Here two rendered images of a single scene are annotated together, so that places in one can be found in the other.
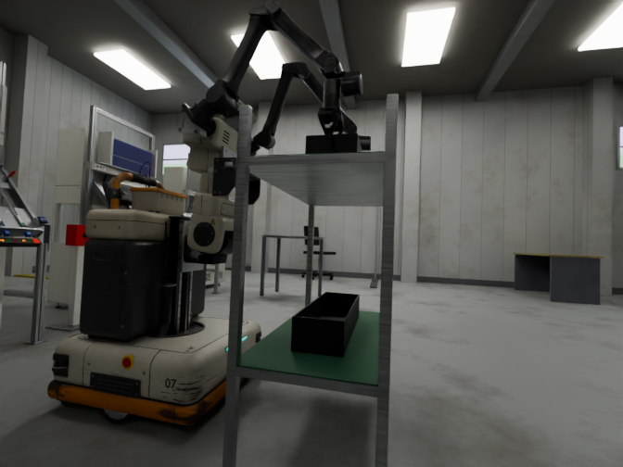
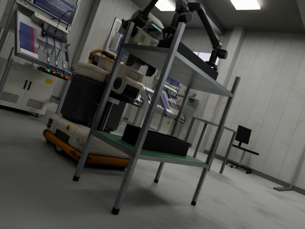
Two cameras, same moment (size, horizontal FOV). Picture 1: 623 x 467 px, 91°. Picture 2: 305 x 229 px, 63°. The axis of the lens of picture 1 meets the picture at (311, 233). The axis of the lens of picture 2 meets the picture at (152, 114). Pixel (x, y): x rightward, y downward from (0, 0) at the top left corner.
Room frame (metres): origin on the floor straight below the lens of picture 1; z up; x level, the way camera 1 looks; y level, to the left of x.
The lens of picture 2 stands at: (-0.41, -0.83, 0.58)
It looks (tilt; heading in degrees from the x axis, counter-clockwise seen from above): 0 degrees down; 27
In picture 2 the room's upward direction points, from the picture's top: 20 degrees clockwise
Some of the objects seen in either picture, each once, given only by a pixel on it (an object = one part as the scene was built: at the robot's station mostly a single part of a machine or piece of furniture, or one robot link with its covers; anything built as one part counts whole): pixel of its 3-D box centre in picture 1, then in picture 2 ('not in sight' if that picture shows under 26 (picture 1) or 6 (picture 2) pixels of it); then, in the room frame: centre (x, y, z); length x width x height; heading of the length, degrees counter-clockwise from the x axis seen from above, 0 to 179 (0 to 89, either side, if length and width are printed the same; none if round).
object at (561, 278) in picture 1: (551, 275); not in sight; (5.08, -3.98, 0.34); 1.32 x 0.66 x 0.69; 167
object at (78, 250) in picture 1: (77, 275); not in sight; (2.39, 1.80, 0.39); 0.24 x 0.24 x 0.78; 76
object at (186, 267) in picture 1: (216, 245); (126, 93); (1.48, 0.46, 0.68); 0.28 x 0.27 x 0.25; 166
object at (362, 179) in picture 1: (333, 281); (165, 122); (1.27, -0.10, 0.55); 0.91 x 0.46 x 1.10; 166
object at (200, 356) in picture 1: (171, 354); (91, 140); (1.46, 0.63, 0.16); 0.67 x 0.64 x 0.25; 76
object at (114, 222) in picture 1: (159, 261); (101, 95); (1.48, 0.72, 0.59); 0.55 x 0.34 x 0.83; 166
